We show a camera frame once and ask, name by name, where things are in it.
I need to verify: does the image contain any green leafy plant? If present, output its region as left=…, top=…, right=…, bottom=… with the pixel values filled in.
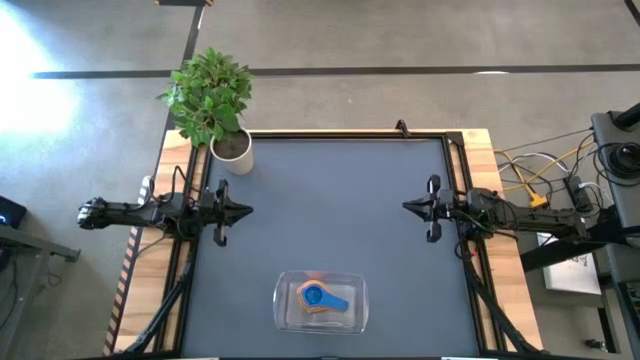
left=157, top=46, right=254, bottom=149

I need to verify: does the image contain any yellow cable with plug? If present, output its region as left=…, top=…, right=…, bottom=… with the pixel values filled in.
left=494, top=142, right=596, bottom=210

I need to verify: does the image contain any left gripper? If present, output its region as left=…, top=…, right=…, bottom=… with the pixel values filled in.
left=199, top=178, right=255, bottom=248

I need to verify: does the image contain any yellow measuring cup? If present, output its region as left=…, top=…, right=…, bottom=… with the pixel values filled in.
left=295, top=279, right=331, bottom=314

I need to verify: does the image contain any black power strip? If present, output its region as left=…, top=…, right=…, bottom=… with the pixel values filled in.
left=563, top=174, right=596, bottom=212

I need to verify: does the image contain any clear plastic basket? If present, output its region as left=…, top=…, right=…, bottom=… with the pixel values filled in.
left=272, top=269, right=371, bottom=336

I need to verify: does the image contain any orange measuring cup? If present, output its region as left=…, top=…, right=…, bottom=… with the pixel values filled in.
left=296, top=287, right=331, bottom=316

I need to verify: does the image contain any blue measuring cup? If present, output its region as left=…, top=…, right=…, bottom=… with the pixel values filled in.
left=300, top=283, right=351, bottom=314

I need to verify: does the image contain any coiled black cable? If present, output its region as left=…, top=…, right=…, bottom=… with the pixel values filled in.
left=597, top=141, right=640, bottom=187

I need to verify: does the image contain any black device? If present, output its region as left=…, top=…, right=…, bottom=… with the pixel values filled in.
left=0, top=194, right=28, bottom=230

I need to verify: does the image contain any white paper sheet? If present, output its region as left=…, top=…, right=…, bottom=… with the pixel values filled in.
left=536, top=231, right=603, bottom=296

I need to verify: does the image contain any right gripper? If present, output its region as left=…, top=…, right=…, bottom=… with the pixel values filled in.
left=402, top=173, right=470, bottom=245

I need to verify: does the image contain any white power strip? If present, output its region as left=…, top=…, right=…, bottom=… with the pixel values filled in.
left=137, top=174, right=154, bottom=206

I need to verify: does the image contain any black aluminium table frame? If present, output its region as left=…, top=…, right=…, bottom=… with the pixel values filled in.
left=102, top=128, right=546, bottom=360

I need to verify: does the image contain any black equipment cart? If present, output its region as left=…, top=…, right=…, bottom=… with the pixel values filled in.
left=589, top=102, right=640, bottom=360

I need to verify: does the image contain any beige plant pot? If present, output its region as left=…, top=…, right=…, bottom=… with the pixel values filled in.
left=209, top=127, right=255, bottom=177

